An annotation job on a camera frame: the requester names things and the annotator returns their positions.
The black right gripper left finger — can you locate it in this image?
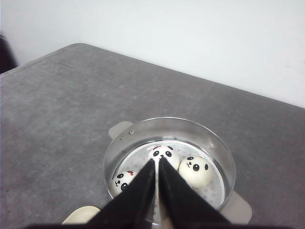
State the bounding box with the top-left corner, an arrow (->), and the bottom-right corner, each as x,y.
85,159 -> 155,229

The panda bun pink bow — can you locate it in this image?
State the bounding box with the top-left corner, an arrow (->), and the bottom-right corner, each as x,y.
179,156 -> 213,188

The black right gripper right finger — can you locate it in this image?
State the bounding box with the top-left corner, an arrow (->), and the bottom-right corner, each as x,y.
158,159 -> 231,229

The cream rectangular plastic tray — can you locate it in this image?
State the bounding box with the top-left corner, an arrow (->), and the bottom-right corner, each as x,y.
62,206 -> 100,225

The stainless steel steamer pot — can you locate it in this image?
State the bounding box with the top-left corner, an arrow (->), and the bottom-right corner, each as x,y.
103,117 -> 252,224

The white perforated steamer liner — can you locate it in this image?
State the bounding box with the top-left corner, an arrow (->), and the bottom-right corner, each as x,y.
110,140 -> 225,208

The dark object at edge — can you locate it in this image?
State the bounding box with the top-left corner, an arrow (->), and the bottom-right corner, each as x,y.
0,35 -> 18,73

